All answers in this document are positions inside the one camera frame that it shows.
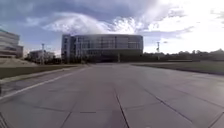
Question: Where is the low building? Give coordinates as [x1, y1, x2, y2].
[27, 49, 56, 65]

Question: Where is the grass field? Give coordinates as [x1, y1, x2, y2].
[131, 60, 224, 76]

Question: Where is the grey paved plaza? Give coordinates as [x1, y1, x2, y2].
[0, 63, 224, 128]

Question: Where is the grey banded building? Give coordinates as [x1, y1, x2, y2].
[0, 29, 24, 60]

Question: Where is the row of trees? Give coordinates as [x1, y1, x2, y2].
[143, 48, 224, 63]

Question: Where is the grass strip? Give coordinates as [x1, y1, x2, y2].
[0, 63, 84, 80]

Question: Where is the pole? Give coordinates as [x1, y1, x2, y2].
[156, 41, 161, 61]
[40, 42, 46, 65]

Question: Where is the large curved glass building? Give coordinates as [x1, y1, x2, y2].
[60, 33, 145, 64]

